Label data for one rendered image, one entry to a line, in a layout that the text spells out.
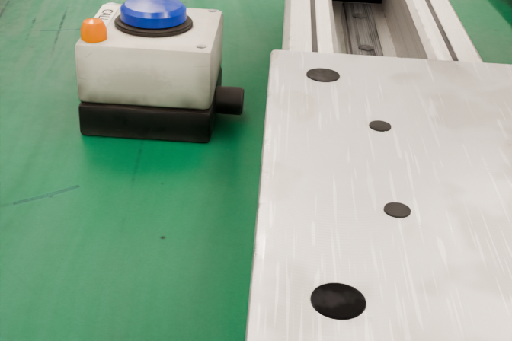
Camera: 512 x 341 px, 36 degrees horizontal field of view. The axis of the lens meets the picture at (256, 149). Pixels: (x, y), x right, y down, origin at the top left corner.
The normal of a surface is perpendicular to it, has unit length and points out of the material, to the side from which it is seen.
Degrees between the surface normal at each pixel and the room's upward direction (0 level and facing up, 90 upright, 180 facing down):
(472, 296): 0
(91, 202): 0
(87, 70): 90
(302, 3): 0
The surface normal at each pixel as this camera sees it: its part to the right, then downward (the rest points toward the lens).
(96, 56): -0.05, 0.47
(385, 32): 0.05, -0.88
